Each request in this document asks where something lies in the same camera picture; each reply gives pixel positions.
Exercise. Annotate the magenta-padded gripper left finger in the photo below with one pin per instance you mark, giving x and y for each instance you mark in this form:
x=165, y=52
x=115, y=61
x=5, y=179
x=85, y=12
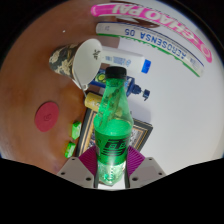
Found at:
x=75, y=171

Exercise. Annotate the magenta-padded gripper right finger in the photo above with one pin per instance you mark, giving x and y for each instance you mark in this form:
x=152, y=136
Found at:
x=146, y=170

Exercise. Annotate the green plastic drink bottle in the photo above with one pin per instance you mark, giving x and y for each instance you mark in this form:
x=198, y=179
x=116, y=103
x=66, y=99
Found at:
x=111, y=136

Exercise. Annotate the small green packet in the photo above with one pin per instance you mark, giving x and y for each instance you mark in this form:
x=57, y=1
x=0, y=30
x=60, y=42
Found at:
x=76, y=130
x=70, y=150

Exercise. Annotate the framed group picture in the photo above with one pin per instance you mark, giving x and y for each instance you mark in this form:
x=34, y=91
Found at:
x=141, y=135

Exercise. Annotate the flat round red coaster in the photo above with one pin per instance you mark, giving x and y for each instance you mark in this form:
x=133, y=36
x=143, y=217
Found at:
x=46, y=116

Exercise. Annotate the dark blue pump bottle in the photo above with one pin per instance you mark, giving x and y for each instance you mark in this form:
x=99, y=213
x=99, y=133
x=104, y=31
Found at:
x=133, y=87

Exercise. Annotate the camouflage mug with white inside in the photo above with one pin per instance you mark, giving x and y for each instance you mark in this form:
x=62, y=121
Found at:
x=85, y=61

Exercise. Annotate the white bottle with blue cap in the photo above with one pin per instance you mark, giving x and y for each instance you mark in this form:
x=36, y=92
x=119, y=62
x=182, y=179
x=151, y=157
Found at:
x=123, y=59

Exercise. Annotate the white and green tube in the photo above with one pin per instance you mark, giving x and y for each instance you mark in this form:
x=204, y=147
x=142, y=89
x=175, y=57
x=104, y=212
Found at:
x=150, y=36

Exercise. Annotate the pink and white tube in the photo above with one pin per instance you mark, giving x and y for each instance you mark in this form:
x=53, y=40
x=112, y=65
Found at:
x=156, y=18

